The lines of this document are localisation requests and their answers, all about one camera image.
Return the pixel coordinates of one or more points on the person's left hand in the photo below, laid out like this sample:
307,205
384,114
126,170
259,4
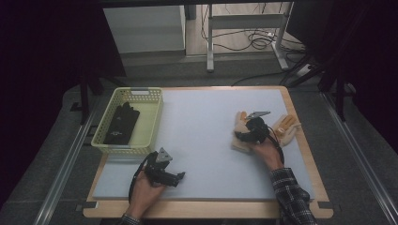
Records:
144,197

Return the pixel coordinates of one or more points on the black glove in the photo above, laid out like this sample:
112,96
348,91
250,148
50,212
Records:
121,125

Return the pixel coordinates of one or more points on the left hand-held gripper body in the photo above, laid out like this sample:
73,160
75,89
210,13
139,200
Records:
158,172

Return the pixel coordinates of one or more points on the yellow plastic basket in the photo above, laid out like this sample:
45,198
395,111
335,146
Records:
150,125

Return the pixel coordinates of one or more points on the white cabinet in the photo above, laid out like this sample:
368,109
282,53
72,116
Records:
144,29

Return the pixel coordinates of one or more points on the dark curtain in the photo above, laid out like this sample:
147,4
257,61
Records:
369,47

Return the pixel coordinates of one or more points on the white table mat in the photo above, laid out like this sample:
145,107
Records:
206,140

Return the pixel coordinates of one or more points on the white power strip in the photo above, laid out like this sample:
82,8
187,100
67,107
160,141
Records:
303,70

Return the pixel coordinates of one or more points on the metal floor rail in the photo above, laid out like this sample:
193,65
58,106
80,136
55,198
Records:
62,172
359,156

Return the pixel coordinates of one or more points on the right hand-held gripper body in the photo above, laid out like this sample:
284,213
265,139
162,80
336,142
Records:
258,129

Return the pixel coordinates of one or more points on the white metal desk frame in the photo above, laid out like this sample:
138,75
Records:
247,21

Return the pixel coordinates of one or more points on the black stand leg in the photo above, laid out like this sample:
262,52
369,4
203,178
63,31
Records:
84,100
341,100

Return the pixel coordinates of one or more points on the person's right hand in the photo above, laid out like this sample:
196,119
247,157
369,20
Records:
269,153

